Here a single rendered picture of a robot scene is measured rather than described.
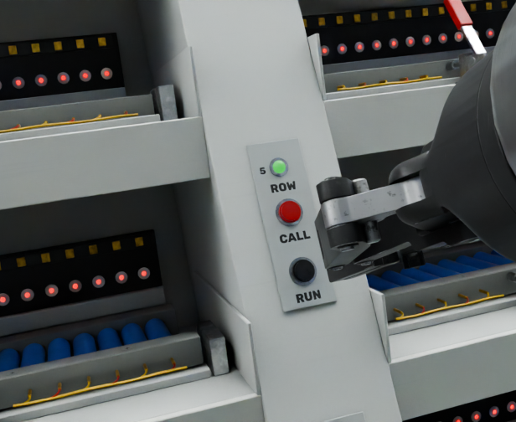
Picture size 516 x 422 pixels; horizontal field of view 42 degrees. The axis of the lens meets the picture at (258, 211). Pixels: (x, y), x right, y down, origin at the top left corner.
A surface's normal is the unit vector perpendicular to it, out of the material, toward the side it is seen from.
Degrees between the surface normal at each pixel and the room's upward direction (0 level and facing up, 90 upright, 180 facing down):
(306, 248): 90
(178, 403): 19
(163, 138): 109
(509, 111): 88
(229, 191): 90
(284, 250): 90
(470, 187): 100
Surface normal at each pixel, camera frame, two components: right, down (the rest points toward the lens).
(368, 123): 0.28, 0.10
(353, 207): -0.34, -0.10
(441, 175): -0.95, 0.18
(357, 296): 0.22, -0.23
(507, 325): -0.13, -0.98
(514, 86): -0.97, -0.02
